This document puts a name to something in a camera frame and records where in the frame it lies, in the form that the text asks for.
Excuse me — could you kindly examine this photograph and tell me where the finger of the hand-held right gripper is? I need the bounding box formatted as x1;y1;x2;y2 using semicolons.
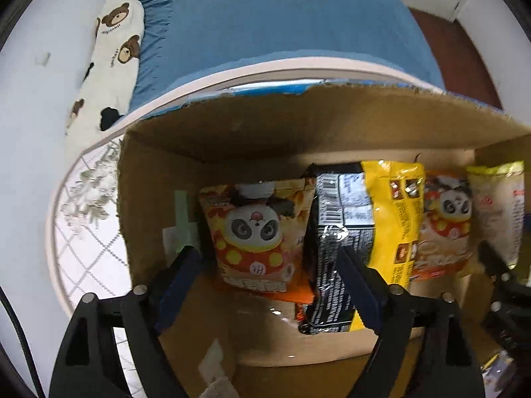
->
477;240;531;343

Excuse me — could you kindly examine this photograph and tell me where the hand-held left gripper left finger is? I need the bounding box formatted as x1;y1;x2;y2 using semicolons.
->
49;244;205;398

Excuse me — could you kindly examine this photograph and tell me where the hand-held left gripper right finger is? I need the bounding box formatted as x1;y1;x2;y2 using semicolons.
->
334;247;487;398

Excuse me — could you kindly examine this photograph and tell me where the white packet with yellow edges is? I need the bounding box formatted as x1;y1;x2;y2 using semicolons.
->
465;161;527;270

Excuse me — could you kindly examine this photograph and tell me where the orange panda snack packet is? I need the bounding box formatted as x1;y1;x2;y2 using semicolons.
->
409;170;476;282
198;177;317;304

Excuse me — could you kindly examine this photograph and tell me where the black and yellow snack packet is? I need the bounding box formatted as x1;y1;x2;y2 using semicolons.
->
299;161;426;336

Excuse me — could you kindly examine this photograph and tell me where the brown cardboard box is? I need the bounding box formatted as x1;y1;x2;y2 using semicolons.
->
117;83;531;398

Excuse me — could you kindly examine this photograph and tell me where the white patterned round table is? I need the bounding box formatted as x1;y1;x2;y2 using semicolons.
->
45;56;504;398

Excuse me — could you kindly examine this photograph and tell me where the bear print bolster pillow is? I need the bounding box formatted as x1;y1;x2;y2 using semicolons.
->
64;0;146;150

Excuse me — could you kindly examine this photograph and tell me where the bed with blue sheet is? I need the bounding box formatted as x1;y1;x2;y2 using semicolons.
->
128;0;446;112

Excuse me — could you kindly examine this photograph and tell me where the black cable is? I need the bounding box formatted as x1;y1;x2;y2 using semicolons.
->
0;286;46;398

